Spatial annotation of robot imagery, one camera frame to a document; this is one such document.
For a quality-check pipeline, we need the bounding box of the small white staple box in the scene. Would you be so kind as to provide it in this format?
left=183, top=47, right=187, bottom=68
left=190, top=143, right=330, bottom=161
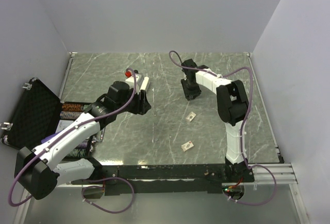
left=186, top=111, right=196, bottom=123

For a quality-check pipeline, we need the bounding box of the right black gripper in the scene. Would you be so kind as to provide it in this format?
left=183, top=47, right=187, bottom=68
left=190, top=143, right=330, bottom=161
left=181, top=77, right=202, bottom=100

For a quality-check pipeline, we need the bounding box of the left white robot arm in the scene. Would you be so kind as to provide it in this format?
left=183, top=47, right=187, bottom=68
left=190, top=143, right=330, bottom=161
left=14, top=77, right=151, bottom=200

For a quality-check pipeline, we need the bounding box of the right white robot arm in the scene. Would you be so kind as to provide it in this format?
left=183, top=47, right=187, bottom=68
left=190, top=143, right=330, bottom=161
left=180, top=59, right=249, bottom=182

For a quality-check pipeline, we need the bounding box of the white stapler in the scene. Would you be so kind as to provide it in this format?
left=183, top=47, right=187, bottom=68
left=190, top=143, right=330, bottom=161
left=140, top=76, right=150, bottom=91

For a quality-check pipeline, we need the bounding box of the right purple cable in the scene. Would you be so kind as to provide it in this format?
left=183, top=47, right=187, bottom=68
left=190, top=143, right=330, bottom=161
left=168, top=50, right=277, bottom=206

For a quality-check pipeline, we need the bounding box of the black foam-lined case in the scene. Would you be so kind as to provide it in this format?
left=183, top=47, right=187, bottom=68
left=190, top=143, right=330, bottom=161
left=1, top=78, right=90, bottom=150

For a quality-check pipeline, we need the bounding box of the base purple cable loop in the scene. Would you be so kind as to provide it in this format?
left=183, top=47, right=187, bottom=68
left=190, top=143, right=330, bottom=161
left=81, top=177, right=135, bottom=213

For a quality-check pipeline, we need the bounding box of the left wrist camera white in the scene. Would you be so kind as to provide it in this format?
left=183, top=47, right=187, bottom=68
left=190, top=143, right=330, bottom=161
left=125, top=70, right=141, bottom=88

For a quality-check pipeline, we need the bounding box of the staple box with red mark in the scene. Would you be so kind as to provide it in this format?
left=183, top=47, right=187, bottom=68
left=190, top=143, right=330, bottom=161
left=181, top=141, right=194, bottom=152

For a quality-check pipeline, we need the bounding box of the blue black stapler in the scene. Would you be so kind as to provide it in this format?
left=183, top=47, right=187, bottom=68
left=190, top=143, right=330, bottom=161
left=135, top=73, right=144, bottom=86

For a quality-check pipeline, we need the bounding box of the orange patterned tape roll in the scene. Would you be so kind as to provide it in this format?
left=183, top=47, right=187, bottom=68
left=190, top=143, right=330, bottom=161
left=61, top=103, right=85, bottom=112

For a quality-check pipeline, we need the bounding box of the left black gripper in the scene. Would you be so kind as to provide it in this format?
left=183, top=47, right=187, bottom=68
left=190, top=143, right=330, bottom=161
left=115, top=87, right=151, bottom=115

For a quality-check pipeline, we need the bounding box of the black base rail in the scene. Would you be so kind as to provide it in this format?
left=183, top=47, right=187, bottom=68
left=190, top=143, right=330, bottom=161
left=72, top=164, right=255, bottom=196

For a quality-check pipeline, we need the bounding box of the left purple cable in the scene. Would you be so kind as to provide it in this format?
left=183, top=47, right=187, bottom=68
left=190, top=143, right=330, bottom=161
left=7, top=67, right=137, bottom=207

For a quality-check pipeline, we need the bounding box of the silver case handle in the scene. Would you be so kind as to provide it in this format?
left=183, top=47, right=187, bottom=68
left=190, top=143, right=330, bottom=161
left=93, top=128, right=105, bottom=142

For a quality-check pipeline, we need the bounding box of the purple pen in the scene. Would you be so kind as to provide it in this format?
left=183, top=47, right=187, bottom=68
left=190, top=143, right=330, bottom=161
left=41, top=134, right=56, bottom=144

